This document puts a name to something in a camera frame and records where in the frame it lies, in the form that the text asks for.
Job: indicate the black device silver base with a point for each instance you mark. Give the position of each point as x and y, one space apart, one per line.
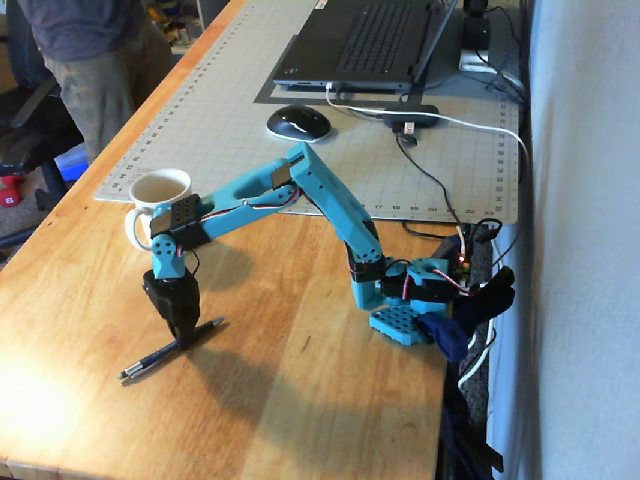
475 35

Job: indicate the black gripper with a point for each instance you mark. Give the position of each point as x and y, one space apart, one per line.
176 307

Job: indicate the grey gridded cutting mat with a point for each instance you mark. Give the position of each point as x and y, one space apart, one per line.
225 100

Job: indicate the black office chair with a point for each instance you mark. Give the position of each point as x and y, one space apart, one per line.
30 135

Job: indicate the black silver pen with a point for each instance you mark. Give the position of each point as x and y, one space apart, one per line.
150 359

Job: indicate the black computer mouse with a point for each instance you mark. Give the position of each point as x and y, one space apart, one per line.
298 121

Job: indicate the blue plastic storage box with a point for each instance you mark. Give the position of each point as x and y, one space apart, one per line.
72 162

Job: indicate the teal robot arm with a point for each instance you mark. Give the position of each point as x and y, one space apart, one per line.
330 195

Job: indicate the dark blue table clamp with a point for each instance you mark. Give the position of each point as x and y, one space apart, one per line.
450 335

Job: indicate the red dumbbell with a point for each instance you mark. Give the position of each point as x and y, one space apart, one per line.
10 192

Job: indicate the person in grey shirt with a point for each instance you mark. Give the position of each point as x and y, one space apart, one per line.
90 50

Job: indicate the motor controller board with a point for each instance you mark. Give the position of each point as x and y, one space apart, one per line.
462 262

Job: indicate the white ceramic mug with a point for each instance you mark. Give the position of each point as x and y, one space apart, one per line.
160 187

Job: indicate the dark grey laptop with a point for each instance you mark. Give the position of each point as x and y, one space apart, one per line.
370 40

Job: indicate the black usb hub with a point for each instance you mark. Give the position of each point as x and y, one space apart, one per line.
410 114

